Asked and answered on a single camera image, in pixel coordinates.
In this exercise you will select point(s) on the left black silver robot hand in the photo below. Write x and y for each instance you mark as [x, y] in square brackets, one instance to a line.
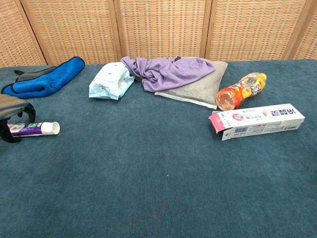
[12, 106]

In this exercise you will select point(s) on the purple white toothpaste tube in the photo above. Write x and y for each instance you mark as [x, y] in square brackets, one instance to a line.
[47, 127]

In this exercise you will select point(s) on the white pink toothpaste box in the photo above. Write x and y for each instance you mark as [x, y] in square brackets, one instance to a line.
[260, 119]

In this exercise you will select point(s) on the grey black-edged cloth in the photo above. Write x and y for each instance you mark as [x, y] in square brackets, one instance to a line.
[32, 74]

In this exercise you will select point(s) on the light blue wet wipes pack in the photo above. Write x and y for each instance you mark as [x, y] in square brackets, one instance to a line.
[109, 81]

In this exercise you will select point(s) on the teal carpet table cover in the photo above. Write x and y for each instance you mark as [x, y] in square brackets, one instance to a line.
[148, 173]

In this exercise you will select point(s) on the crumpled purple cloth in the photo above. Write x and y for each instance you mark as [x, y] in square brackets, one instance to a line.
[168, 74]

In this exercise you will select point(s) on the woven wooden folding screen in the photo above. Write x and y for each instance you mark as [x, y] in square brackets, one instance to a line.
[161, 27]

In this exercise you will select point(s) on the grey zip pouch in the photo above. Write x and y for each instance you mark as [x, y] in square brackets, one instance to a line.
[198, 94]

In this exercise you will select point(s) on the orange drink plastic bottle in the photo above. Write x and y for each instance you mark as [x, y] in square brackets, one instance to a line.
[237, 94]

